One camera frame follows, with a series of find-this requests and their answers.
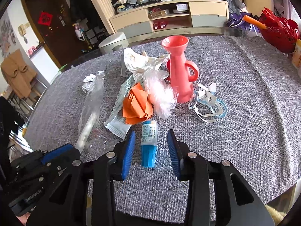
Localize red cutout basket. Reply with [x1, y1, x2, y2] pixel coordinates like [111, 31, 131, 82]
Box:
[259, 8, 300, 54]

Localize red fabric ball ornament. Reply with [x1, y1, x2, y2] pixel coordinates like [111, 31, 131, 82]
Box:
[166, 59, 171, 81]

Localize grey woven table mat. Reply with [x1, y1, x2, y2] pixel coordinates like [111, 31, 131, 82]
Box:
[25, 36, 300, 223]

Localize red diamond door sign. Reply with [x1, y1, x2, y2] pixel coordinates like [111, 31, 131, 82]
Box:
[38, 12, 53, 27]

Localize black hanging coats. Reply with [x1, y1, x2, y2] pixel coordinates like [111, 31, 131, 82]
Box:
[69, 0, 103, 27]

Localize yellow cap cream bottle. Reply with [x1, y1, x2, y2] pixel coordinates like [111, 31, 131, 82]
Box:
[291, 39, 301, 77]

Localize brown coat on chair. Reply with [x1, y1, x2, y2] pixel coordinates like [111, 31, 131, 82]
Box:
[1, 49, 37, 98]

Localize pink white plastic wad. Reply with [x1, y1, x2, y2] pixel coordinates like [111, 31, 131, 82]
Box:
[143, 69, 178, 119]

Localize beige tv cabinet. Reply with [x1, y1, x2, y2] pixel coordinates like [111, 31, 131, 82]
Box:
[110, 0, 229, 38]

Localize white round stool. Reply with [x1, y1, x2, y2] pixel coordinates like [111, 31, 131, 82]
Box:
[98, 32, 128, 55]

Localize clear plastic bag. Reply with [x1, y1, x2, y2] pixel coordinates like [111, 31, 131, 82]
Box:
[75, 70, 105, 153]

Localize dark brown door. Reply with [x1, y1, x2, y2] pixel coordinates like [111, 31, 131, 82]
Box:
[21, 0, 88, 68]

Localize person's left hand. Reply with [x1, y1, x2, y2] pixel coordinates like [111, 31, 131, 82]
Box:
[17, 212, 31, 225]

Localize small white paper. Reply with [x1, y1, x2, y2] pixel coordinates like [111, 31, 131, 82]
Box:
[82, 74, 96, 93]

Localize blue white small bottle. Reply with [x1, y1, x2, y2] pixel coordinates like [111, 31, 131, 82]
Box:
[140, 120, 158, 168]

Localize pink plastic vase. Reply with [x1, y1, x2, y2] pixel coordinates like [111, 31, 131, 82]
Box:
[161, 35, 199, 103]

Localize orange paper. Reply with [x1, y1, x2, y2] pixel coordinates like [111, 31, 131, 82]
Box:
[122, 83, 153, 124]

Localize orange foam stick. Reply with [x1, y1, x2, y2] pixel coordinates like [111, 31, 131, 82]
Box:
[243, 15, 267, 30]

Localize white blue torn strips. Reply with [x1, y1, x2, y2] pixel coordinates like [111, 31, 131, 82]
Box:
[188, 82, 228, 124]

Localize purple bag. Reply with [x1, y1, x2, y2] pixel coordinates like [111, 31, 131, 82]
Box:
[226, 12, 259, 32]

